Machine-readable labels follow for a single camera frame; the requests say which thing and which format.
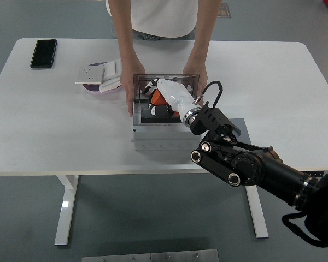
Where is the person's left hand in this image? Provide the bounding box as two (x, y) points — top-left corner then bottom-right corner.
(182, 62), (208, 96)

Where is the person's right hand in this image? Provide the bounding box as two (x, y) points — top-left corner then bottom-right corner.
(119, 61), (147, 118)

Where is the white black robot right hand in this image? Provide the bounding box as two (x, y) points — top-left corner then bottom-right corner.
(140, 78), (202, 123)

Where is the orange cylindrical battery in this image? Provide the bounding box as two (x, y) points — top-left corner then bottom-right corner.
(150, 90), (169, 106)

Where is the grey plastic junction box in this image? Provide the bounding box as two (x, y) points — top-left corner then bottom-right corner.
(131, 101), (203, 152)

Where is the grey block battery holder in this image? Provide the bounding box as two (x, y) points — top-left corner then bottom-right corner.
(228, 118), (253, 150)

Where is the purple shallow dish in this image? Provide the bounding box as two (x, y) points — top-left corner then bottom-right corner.
(81, 62), (124, 95)

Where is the person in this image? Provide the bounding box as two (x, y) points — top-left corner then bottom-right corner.
(106, 0), (222, 41)

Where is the black smartphone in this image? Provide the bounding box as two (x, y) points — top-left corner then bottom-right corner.
(30, 39), (57, 69)

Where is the white table leg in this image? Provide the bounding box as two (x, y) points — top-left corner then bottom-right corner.
(54, 175), (79, 246)
(245, 185), (269, 239)

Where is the grey metal plate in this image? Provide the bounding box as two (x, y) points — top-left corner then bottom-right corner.
(81, 249), (219, 262)

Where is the white wall switch panel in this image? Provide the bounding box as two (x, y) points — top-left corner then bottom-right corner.
(99, 58), (123, 93)

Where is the white wall socket plate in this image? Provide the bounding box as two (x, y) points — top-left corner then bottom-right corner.
(75, 65), (105, 85)

